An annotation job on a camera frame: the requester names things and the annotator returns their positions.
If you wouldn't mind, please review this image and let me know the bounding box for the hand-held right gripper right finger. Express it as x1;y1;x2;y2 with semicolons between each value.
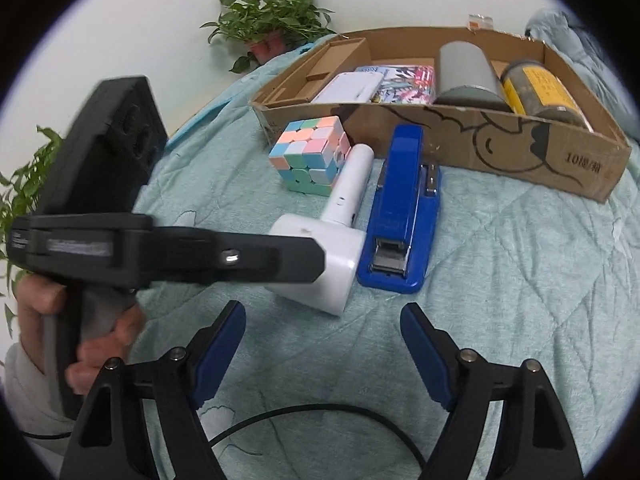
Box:
400;302;586;480

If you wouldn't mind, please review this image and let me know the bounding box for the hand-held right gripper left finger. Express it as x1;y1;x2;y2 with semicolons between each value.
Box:
60;300;248;480

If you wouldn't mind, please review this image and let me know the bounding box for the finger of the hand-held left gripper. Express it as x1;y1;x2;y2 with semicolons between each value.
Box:
149;225;327;287

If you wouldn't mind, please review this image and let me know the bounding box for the white handheld device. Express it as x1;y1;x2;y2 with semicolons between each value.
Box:
265;143;376;317

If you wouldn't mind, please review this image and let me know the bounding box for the large cardboard box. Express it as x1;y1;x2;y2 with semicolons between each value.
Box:
248;27;632;204

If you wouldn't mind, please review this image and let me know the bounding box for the colourful cartoon game box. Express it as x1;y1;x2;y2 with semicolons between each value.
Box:
355;63;437;105

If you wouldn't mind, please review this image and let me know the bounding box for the person's left forearm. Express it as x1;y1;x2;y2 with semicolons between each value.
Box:
0;342;76;441

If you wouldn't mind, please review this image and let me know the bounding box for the person's left hand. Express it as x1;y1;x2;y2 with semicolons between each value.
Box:
17;275;148;396

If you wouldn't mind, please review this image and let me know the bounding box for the green leafy plant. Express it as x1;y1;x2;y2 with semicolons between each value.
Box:
0;125;66;338

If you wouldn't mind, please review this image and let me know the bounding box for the pastel puzzle cube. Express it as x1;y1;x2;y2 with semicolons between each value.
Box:
268;116;351;197

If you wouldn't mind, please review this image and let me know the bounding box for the light blue quilted blanket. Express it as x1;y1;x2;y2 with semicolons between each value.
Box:
120;35;640;480

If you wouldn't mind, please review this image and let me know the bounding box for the blue stapler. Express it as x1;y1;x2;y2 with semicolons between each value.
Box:
356;125;442;295

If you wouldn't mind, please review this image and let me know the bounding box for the white flat box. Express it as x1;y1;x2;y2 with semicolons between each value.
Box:
312;71;383;105

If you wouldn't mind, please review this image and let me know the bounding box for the potted green plant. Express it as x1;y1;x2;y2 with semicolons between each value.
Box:
200;0;336;73

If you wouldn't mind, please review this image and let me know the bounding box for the grey cylindrical canister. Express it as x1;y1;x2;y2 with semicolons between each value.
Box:
432;40;513;111

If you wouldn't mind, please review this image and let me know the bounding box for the jar with yellow label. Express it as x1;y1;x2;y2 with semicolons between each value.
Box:
500;59;593;131

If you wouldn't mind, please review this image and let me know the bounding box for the crumpled pale blue duvet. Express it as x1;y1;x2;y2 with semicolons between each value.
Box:
525;7;640;141

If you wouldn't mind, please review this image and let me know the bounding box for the black cable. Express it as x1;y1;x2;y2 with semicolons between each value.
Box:
207;402;426;480

